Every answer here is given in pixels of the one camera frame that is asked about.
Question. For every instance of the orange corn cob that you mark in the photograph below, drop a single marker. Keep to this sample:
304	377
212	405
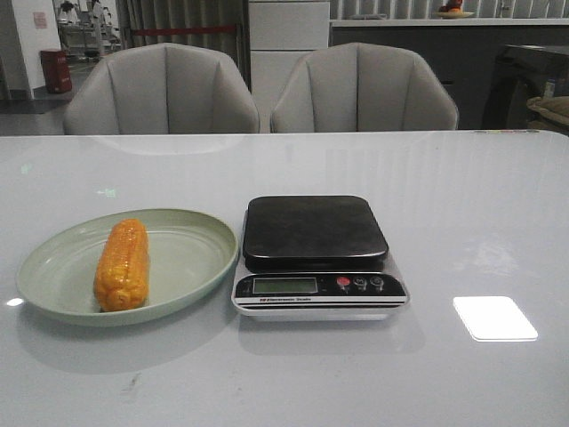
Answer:
121	279

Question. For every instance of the black silver kitchen scale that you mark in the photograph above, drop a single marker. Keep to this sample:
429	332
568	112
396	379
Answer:
315	258

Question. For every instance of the right grey upholstered chair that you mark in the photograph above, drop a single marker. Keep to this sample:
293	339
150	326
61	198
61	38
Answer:
359	87

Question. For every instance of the grey upholstered chair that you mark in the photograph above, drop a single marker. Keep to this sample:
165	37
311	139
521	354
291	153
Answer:
163	89
359	87

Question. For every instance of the light green plate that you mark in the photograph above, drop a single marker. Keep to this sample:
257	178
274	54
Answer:
190	254

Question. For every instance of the left grey upholstered chair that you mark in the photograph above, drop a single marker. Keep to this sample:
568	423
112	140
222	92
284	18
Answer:
163	89

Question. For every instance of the white drawer cabinet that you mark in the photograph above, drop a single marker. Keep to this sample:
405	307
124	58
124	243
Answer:
280	32

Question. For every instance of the dark grey counter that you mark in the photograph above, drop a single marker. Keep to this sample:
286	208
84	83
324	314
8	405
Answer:
461	52

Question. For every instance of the fruit plate on counter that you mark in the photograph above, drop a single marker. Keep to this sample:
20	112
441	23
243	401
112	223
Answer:
452	9

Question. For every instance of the red trash bin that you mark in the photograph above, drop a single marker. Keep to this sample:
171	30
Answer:
56	72

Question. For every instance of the dark glossy appliance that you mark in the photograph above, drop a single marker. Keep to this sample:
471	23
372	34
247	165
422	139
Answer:
522	72

